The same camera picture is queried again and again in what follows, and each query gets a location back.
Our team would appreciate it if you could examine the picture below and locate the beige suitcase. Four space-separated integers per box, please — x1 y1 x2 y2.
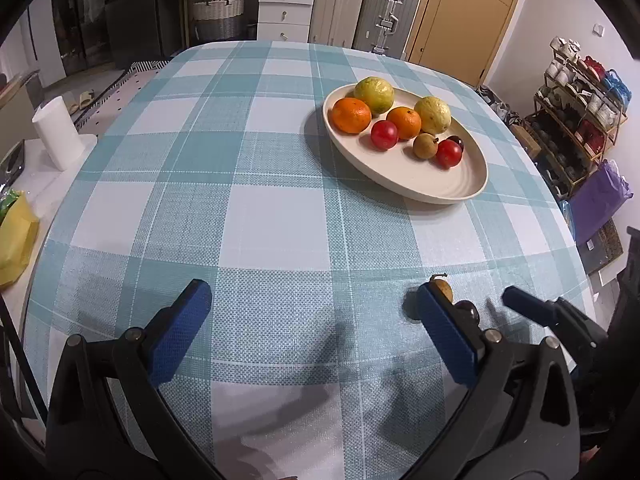
308 0 362 49

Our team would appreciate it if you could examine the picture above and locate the black refrigerator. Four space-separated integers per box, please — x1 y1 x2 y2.
52 0 182 76

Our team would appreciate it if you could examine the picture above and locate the yellow plastic bag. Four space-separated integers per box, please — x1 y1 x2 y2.
0 188 39 289

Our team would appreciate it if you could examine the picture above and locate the dark purple plum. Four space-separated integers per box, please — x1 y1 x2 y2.
446 136 464 153
454 300 480 325

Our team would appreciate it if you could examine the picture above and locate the teal checked tablecloth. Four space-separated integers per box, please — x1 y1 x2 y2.
24 41 593 479

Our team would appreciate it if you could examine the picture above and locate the cream round plate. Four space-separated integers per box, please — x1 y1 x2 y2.
322 84 488 205

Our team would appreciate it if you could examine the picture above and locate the silver grey suitcase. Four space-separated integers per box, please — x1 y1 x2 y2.
352 0 419 58

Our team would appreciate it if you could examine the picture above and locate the large yellow guava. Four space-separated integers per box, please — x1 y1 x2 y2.
413 96 451 134

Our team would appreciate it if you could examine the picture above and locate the shelf rack with cups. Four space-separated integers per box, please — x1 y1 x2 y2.
523 36 632 200

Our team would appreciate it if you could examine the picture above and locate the purple bag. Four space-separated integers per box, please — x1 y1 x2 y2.
570 159 634 245

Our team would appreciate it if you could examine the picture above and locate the orange mandarin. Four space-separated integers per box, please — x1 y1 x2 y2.
386 106 422 141
329 98 372 134

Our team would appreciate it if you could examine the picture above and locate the white paper roll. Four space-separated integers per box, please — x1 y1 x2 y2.
32 96 85 171

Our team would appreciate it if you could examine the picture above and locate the woven laundry basket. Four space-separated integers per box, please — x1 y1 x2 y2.
192 0 244 42

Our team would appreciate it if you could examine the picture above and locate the wooden door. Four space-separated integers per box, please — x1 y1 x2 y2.
406 0 518 87

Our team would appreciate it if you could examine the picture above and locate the red cherry tomato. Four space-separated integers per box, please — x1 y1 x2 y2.
370 120 398 151
436 139 463 169

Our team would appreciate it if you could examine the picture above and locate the brown longan fruit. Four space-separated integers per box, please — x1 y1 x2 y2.
412 133 438 160
430 273 454 302

